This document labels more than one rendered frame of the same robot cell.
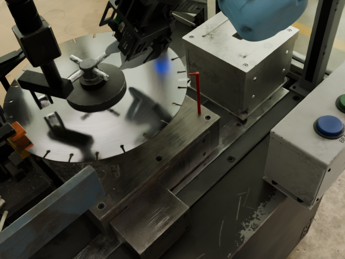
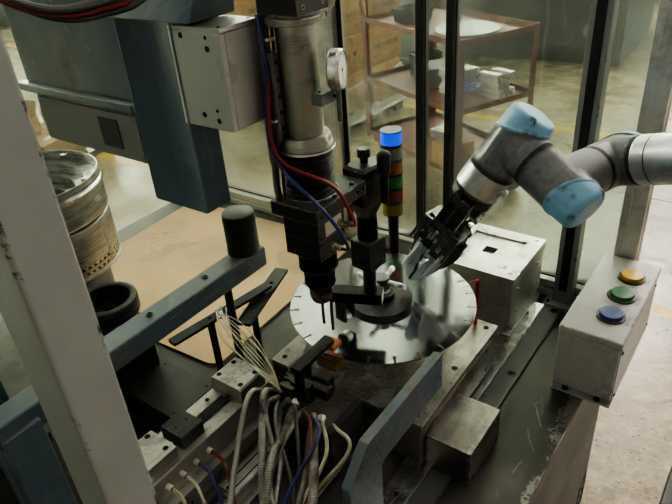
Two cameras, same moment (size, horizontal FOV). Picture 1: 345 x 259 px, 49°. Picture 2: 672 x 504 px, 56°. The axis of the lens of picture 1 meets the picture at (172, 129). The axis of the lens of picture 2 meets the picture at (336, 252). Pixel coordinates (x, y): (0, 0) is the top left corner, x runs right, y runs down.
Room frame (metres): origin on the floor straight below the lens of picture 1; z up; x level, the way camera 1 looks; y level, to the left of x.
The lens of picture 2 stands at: (-0.36, 0.42, 1.62)
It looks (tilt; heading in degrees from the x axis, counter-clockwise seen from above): 31 degrees down; 346
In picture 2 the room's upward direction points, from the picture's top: 5 degrees counter-clockwise
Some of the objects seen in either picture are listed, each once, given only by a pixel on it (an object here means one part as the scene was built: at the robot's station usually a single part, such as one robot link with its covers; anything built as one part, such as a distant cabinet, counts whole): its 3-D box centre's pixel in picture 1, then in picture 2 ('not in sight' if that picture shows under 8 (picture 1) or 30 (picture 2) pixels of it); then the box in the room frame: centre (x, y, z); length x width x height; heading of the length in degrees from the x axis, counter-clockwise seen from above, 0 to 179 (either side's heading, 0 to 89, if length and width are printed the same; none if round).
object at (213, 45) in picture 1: (238, 61); (488, 278); (0.67, -0.17, 0.82); 0.18 x 0.18 x 0.15; 38
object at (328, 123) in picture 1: (329, 127); (611, 316); (0.39, -0.26, 0.90); 0.04 x 0.04 x 0.02
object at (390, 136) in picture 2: not in sight; (391, 136); (0.79, 0.00, 1.14); 0.05 x 0.04 x 0.03; 38
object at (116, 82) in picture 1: (93, 81); (381, 295); (0.51, 0.13, 0.96); 0.11 x 0.11 x 0.03
